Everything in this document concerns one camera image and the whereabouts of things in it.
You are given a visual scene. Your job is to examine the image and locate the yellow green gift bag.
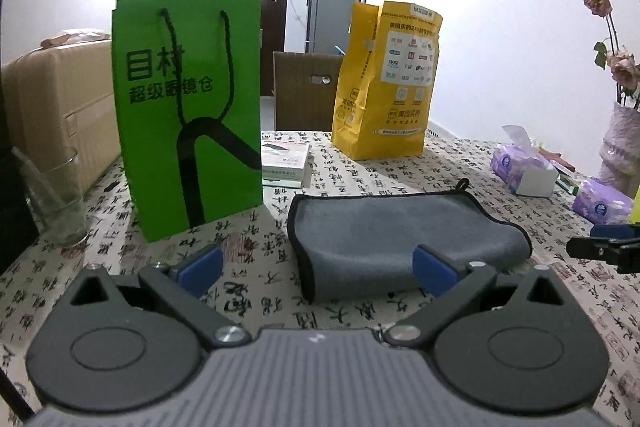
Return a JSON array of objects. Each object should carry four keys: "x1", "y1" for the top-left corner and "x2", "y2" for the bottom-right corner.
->
[{"x1": 628, "y1": 187, "x2": 640, "y2": 223}]

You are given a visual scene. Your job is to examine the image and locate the patterned flower vase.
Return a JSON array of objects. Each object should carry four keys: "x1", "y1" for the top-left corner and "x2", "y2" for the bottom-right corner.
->
[{"x1": 598, "y1": 103, "x2": 640, "y2": 199}]

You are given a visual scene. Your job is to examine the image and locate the open purple tissue pack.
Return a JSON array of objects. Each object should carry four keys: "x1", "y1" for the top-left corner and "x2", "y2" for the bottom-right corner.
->
[{"x1": 490, "y1": 124, "x2": 558, "y2": 197}]

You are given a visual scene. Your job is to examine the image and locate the calligraphy print tablecloth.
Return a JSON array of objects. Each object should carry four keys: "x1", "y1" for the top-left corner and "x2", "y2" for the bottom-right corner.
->
[{"x1": 1, "y1": 132, "x2": 639, "y2": 426}]

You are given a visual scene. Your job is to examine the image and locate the clear drinking glass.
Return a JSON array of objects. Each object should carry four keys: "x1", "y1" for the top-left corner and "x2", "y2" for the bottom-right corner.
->
[{"x1": 12, "y1": 146, "x2": 88, "y2": 248}]

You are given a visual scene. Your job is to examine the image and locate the dried pink flowers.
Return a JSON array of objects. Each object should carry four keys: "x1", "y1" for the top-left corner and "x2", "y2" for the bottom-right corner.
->
[{"x1": 582, "y1": 0, "x2": 639, "y2": 112}]

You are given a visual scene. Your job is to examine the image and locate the grey microfibre towel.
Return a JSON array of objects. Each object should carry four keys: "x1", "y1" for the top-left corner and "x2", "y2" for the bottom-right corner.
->
[{"x1": 286, "y1": 178, "x2": 533, "y2": 303}]

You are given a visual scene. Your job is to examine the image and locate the white flat product box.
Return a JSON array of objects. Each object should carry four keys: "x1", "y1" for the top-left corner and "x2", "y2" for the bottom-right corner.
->
[{"x1": 262, "y1": 141, "x2": 310, "y2": 188}]

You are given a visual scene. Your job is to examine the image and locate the green paper shopping bag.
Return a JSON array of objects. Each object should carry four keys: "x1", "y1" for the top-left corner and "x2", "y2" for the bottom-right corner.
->
[{"x1": 111, "y1": 0, "x2": 262, "y2": 242}]

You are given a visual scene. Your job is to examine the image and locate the yellow paper delivery bag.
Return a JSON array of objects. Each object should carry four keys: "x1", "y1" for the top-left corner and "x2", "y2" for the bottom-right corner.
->
[{"x1": 331, "y1": 1, "x2": 442, "y2": 160}]

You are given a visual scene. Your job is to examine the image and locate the brown cardboard box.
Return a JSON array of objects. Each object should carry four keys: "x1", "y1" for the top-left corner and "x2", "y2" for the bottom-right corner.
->
[{"x1": 273, "y1": 52, "x2": 343, "y2": 131}]

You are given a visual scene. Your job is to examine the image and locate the grey refrigerator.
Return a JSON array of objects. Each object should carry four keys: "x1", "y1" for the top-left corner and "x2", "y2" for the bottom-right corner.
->
[{"x1": 305, "y1": 0, "x2": 356, "y2": 55}]

